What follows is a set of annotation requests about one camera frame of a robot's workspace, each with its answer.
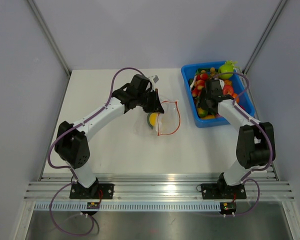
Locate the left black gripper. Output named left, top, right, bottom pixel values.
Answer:
left=136, top=89, right=164, bottom=114

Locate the yellow toy lemon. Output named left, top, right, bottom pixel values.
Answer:
left=148, top=113, right=158, bottom=127

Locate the red toy apple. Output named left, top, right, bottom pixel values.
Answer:
left=222, top=84, right=235, bottom=96

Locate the clear zip top bag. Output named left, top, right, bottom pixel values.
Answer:
left=133, top=94, right=182, bottom=137

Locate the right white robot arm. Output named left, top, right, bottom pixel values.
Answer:
left=199, top=78, right=276, bottom=200

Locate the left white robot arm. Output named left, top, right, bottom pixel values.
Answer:
left=54, top=74, right=165, bottom=199

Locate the yellow toy pineapple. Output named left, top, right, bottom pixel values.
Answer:
left=224, top=79, right=233, bottom=86

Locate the brown longan toy bunch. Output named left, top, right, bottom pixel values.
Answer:
left=208, top=67, right=219, bottom=80

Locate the yellow toy mango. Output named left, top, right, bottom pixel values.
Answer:
left=197, top=107, right=209, bottom=118

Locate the orange toy orange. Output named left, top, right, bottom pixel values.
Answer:
left=232, top=93, right=240, bottom=104

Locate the blue plastic bin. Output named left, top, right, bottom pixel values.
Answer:
left=180, top=61, right=255, bottom=128

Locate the green toy apple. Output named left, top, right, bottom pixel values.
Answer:
left=217, top=60, right=238, bottom=80

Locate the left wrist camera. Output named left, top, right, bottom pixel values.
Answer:
left=148, top=75, right=159, bottom=85

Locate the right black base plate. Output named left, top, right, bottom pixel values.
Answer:
left=197, top=183, right=247, bottom=200

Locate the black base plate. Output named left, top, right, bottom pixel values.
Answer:
left=69, top=183, right=115, bottom=200
left=197, top=183, right=247, bottom=200

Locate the right aluminium frame post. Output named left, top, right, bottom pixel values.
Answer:
left=242, top=0, right=289, bottom=74

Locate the aluminium frame post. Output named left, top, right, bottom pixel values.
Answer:
left=242, top=0, right=289, bottom=74
left=26, top=0, right=72, bottom=78

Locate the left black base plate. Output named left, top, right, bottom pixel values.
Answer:
left=69, top=183, right=115, bottom=200

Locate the aluminium mounting rail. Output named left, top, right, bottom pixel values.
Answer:
left=24, top=169, right=295, bottom=202

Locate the white slotted cable duct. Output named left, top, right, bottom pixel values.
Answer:
left=34, top=201, right=221, bottom=212

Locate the left aluminium frame post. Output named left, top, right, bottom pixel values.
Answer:
left=26, top=0, right=72, bottom=78

